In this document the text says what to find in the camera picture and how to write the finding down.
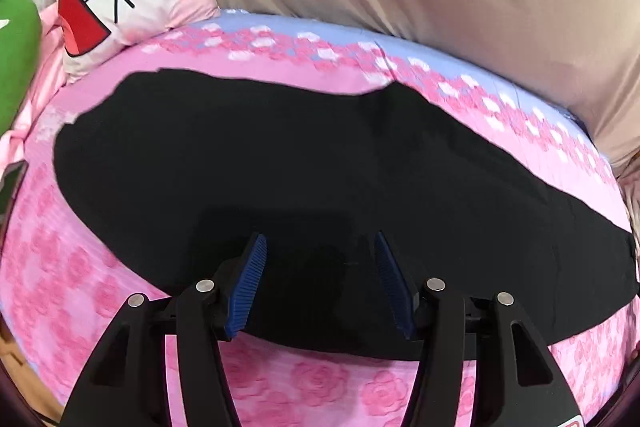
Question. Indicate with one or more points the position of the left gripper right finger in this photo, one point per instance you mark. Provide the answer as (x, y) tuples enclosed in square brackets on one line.
[(517, 381)]

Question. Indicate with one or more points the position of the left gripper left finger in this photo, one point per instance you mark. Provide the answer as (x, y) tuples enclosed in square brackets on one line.
[(124, 381)]

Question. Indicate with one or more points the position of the black pants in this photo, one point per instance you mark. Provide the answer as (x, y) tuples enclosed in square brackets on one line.
[(175, 170)]

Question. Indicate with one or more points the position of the pink rose bed sheet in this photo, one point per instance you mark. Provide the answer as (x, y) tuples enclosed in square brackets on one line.
[(61, 286)]

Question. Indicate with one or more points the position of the green plush pillow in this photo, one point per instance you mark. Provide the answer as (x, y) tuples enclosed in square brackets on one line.
[(20, 36)]

